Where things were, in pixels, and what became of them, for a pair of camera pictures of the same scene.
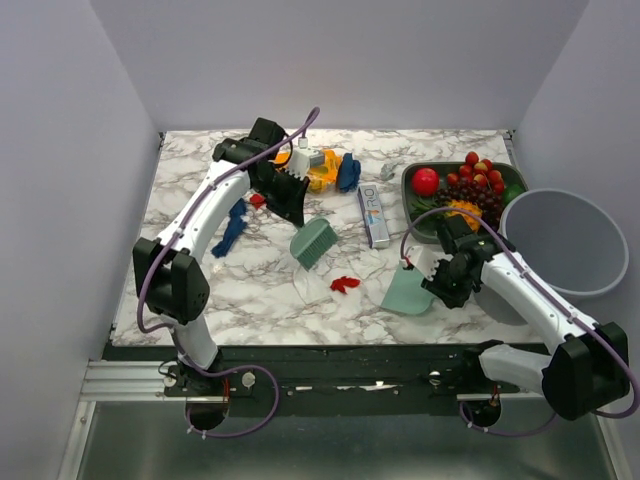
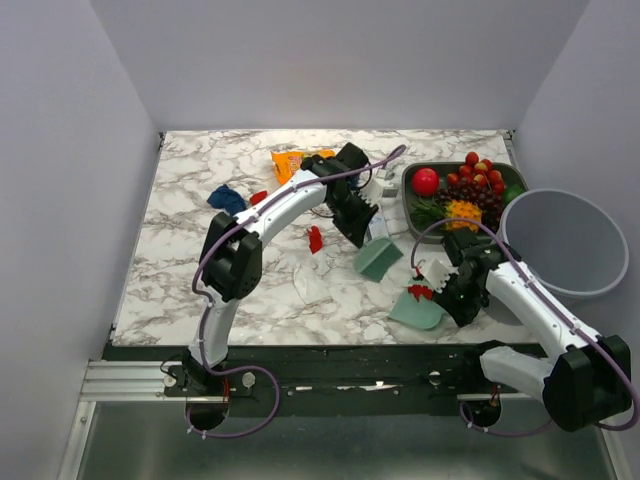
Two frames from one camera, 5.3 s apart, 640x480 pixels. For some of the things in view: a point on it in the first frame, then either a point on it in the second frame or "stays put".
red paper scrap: (257, 200) stays put
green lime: (511, 192) stays put
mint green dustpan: (404, 293) → (422, 313)
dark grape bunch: (467, 190) stays put
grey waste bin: (569, 242) stays put
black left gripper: (292, 207) → (354, 229)
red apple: (425, 181) stays put
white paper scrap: (311, 286) stays put
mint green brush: (312, 240) → (375, 258)
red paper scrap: (340, 283) → (315, 237)
